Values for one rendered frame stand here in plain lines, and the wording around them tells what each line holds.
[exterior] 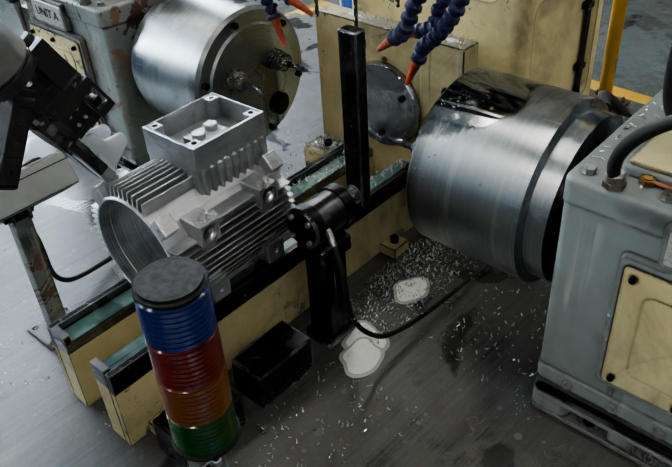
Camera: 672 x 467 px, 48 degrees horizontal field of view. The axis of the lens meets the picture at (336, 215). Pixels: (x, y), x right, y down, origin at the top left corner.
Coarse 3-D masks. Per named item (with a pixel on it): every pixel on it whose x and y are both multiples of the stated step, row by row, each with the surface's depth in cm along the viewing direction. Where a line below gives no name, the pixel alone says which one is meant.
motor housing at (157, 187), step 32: (160, 160) 95; (128, 192) 89; (160, 192) 91; (192, 192) 93; (224, 192) 95; (288, 192) 101; (128, 224) 102; (224, 224) 93; (256, 224) 97; (128, 256) 102; (160, 256) 104; (192, 256) 90; (224, 256) 95; (256, 256) 100
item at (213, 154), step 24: (216, 96) 101; (168, 120) 97; (192, 120) 101; (216, 120) 102; (240, 120) 100; (264, 120) 97; (168, 144) 92; (192, 144) 91; (216, 144) 92; (240, 144) 95; (264, 144) 98; (192, 168) 91; (216, 168) 94; (240, 168) 97
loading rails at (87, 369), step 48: (384, 192) 121; (288, 240) 111; (384, 240) 126; (240, 288) 102; (288, 288) 110; (96, 336) 99; (240, 336) 106; (96, 384) 102; (144, 384) 94; (144, 432) 98
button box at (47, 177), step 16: (48, 160) 102; (64, 160) 104; (32, 176) 101; (48, 176) 102; (64, 176) 103; (0, 192) 98; (16, 192) 99; (32, 192) 100; (48, 192) 102; (0, 208) 98; (16, 208) 99
